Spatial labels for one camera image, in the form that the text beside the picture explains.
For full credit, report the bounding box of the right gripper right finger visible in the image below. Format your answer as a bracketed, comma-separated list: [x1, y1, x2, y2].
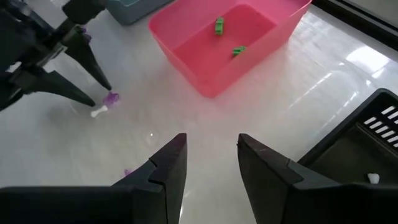
[237, 133, 398, 224]

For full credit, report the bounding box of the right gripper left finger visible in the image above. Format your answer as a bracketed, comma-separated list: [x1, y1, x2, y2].
[0, 133, 188, 224]

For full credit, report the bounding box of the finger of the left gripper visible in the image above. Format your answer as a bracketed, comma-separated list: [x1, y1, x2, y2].
[54, 0, 112, 91]
[12, 70, 95, 106]

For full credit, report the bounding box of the green plastic skeleton hand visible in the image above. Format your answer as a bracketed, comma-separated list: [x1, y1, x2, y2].
[232, 45, 248, 57]
[214, 17, 224, 35]

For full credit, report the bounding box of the dark teal plastic bin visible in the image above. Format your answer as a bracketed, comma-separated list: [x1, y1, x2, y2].
[105, 0, 174, 26]

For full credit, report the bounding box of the black slotted plastic basket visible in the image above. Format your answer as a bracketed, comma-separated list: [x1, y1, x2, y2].
[297, 88, 398, 187]

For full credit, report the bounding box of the pink plastic bin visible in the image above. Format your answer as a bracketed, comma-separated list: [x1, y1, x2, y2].
[148, 0, 313, 99]

